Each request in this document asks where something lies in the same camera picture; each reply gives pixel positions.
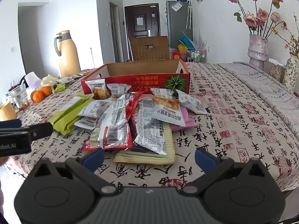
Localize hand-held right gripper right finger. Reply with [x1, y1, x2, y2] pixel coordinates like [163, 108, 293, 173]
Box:
[181, 147, 267, 195]

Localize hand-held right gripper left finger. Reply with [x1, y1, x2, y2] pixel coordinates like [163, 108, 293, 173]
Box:
[28, 147, 123, 195]

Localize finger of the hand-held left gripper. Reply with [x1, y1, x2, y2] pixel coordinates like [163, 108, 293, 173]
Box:
[22, 122, 54, 141]

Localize plain green snack packet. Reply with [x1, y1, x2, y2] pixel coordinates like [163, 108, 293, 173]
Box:
[53, 108, 81, 135]

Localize red snack packet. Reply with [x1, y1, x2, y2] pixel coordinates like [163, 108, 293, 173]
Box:
[83, 92, 144, 152]

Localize green white snack packet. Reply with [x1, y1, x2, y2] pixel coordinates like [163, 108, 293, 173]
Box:
[49, 93, 95, 124]

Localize yellow snack packet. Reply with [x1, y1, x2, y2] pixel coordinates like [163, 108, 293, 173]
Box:
[114, 124, 176, 165]

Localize pile of silver snack packets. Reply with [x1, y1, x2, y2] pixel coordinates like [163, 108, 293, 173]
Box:
[73, 79, 208, 155]

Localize red cardboard box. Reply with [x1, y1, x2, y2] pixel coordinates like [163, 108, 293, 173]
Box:
[81, 58, 191, 98]

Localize clear jar of snacks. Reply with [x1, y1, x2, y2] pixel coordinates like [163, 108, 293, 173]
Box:
[268, 58, 285, 82]

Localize tan paper bowl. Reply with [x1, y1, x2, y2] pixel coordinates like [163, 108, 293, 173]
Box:
[0, 101, 17, 122]

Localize clear glass cup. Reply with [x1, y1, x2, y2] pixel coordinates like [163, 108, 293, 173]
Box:
[9, 84, 30, 111]

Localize pink snack packet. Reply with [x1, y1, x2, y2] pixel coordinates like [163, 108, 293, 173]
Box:
[169, 105, 198, 132]

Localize calligraphy printed tablecloth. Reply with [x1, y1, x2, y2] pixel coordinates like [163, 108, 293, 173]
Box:
[0, 62, 299, 193]

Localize white plastic bag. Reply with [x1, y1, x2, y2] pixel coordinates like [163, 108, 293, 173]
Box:
[24, 72, 42, 91]

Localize yellow thermos jug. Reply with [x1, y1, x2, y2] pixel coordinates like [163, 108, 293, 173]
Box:
[54, 30, 81, 77]

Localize grey quilted blanket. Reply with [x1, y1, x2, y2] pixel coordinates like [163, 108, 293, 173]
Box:
[217, 62, 299, 136]

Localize red gift box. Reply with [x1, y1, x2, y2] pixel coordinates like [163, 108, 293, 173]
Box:
[172, 50, 187, 62]

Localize white dried grass bunch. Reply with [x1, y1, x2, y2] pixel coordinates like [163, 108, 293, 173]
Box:
[193, 31, 207, 50]

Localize pink textured vase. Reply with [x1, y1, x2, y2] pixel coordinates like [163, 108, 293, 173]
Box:
[248, 34, 269, 71]

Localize floral ceramic vase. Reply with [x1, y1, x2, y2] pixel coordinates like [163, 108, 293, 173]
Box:
[282, 55, 299, 95]

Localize blue plastic item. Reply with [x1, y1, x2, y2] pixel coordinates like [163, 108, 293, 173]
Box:
[176, 36, 193, 49]

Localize dark brown door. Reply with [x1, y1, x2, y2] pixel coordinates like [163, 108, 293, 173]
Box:
[124, 4, 161, 38]

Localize grey refrigerator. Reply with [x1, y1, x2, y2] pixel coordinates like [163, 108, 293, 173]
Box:
[166, 0, 193, 48]

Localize white folded umbrella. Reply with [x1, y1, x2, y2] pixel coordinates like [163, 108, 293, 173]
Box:
[186, 0, 193, 29]

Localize dried pink roses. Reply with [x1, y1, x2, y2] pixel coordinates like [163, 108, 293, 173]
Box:
[224, 0, 299, 38]

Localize yellow flower branch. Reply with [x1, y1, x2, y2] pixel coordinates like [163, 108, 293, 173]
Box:
[273, 21, 299, 56]

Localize wire storage trolley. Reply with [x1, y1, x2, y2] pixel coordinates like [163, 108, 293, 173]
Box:
[188, 49, 207, 63]

